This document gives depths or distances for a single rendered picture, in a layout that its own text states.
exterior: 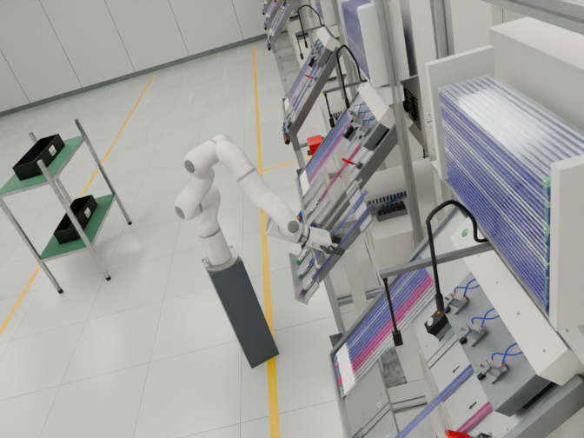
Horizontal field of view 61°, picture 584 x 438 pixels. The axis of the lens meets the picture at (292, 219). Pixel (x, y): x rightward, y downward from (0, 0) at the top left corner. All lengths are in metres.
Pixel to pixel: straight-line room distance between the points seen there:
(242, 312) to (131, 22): 9.13
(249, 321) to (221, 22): 8.84
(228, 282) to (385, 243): 0.83
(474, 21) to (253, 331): 1.86
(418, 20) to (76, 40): 9.93
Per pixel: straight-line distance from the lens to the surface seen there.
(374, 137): 2.33
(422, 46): 2.22
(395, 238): 2.57
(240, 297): 2.66
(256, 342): 2.87
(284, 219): 1.87
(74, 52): 11.70
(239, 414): 2.81
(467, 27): 2.27
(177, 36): 11.16
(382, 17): 2.11
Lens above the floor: 2.10
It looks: 31 degrees down
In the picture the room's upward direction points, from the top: 17 degrees counter-clockwise
